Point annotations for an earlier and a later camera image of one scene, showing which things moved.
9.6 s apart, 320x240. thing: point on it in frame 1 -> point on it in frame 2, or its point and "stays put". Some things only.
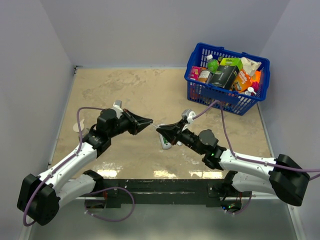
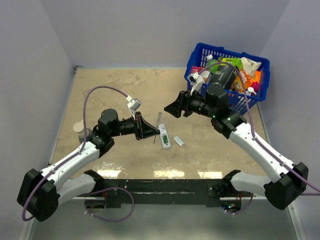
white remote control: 166,145 stays put
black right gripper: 173,133 -> 183,102
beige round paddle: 75,127 stays put
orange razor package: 242,82 stays put
